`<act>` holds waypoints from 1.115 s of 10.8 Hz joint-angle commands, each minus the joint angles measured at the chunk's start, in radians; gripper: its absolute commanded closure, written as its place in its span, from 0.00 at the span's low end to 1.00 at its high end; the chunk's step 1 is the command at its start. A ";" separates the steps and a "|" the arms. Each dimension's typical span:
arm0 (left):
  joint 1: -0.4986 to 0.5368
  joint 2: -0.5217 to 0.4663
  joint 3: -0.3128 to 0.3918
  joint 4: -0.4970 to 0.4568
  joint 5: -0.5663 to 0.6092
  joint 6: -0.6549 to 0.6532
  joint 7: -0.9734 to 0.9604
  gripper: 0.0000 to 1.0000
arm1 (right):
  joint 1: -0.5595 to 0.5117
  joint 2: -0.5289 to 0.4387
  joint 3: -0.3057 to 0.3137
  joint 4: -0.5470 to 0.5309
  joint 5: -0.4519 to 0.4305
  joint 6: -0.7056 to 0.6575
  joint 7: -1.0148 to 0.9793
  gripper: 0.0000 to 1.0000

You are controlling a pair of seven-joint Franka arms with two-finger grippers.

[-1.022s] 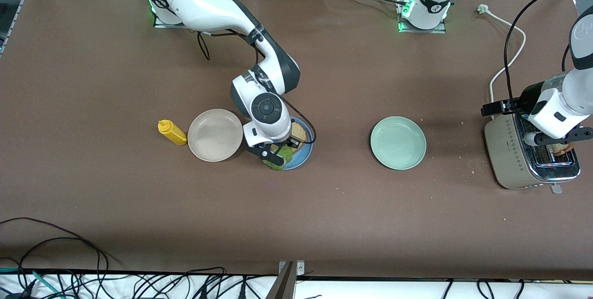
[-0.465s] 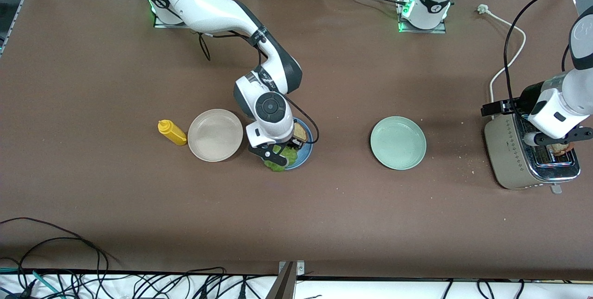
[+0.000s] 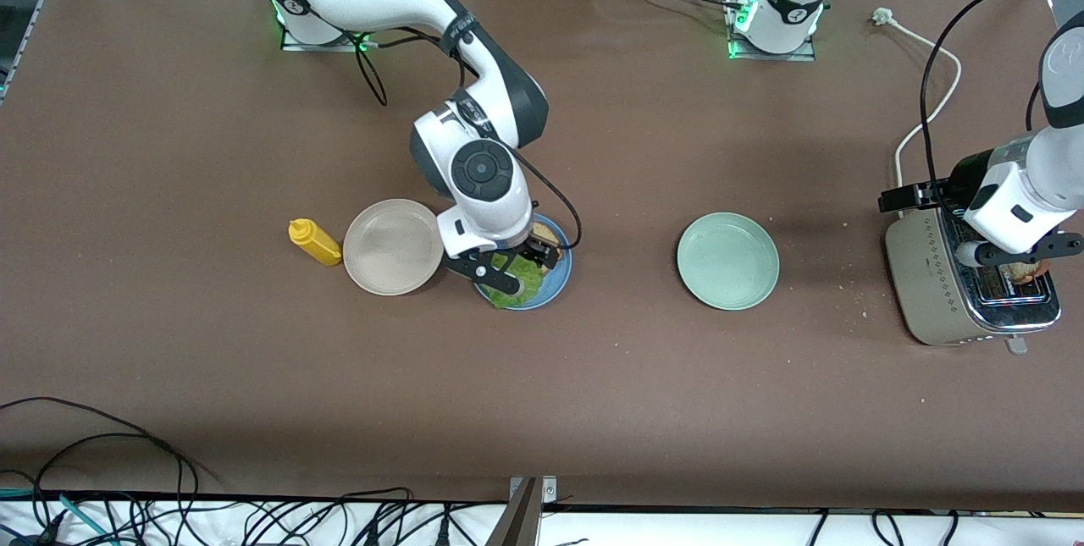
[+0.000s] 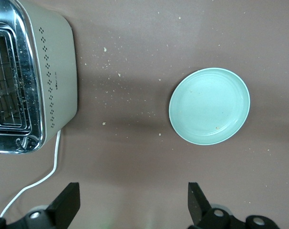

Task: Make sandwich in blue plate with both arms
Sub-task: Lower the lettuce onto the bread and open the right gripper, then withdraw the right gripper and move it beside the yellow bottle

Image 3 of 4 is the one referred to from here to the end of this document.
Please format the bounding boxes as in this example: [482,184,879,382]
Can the green lettuce leaf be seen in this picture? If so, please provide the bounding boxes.
[484,251,545,311]

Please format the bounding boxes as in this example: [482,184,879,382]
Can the yellow mustard squeeze bottle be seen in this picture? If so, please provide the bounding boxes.
[288,218,343,267]

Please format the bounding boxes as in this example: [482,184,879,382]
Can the blue round plate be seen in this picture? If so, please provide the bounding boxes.
[472,212,573,311]

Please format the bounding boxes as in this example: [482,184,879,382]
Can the beige round plate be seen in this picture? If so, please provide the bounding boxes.
[342,198,446,296]

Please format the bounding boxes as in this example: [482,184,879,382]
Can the pale green round plate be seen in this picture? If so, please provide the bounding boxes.
[676,212,781,311]

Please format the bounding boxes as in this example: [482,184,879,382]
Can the silver beige toaster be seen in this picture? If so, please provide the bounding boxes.
[884,188,1062,356]

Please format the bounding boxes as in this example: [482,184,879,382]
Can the dark slanted metal bar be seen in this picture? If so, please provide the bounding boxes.
[484,478,543,546]

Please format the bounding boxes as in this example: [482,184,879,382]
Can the white lower board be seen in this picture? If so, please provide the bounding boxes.
[0,495,1084,546]

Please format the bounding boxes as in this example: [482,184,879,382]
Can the right gripper black side bracket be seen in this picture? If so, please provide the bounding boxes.
[518,237,562,269]

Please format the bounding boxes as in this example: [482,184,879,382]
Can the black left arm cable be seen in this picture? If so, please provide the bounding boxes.
[920,0,1084,217]

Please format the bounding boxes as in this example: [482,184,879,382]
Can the white toaster power cable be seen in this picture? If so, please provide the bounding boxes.
[872,8,964,191]

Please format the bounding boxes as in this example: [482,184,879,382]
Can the small grey metal bracket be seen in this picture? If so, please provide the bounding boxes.
[508,475,558,505]

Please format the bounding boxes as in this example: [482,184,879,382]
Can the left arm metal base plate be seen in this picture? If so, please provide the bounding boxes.
[727,0,817,63]

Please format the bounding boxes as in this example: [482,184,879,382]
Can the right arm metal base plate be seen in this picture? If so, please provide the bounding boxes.
[281,17,374,52]

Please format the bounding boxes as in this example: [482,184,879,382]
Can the black looping floor cable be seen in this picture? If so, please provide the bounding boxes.
[0,396,201,546]

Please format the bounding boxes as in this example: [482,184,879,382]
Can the teal cable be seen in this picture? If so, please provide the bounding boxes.
[0,487,115,546]

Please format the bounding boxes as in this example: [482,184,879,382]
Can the slanted aluminium frame profile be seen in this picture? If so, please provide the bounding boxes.
[0,0,84,102]

